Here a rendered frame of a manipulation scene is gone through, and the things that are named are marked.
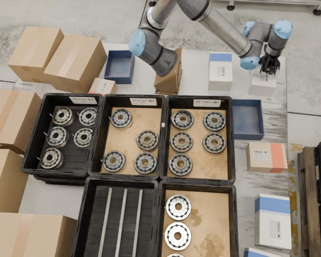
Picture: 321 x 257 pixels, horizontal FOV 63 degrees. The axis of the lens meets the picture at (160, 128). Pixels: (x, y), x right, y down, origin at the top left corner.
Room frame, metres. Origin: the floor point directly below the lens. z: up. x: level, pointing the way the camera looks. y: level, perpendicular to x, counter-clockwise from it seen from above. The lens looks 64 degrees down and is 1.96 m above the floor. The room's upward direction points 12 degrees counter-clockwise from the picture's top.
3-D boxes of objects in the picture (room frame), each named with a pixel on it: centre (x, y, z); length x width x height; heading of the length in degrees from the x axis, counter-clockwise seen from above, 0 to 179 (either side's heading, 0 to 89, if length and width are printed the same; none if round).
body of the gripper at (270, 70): (0.77, -0.59, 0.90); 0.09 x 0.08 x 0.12; 158
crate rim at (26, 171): (0.60, 0.43, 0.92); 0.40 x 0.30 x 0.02; 165
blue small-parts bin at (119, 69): (1.06, 0.16, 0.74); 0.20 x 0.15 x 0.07; 166
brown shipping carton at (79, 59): (1.10, 0.40, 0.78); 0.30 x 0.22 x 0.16; 153
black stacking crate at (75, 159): (0.60, 0.43, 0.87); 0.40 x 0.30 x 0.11; 165
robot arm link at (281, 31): (0.77, -0.59, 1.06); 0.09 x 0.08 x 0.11; 61
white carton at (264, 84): (0.79, -0.60, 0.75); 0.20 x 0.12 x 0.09; 158
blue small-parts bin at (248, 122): (0.56, -0.44, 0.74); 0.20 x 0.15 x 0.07; 165
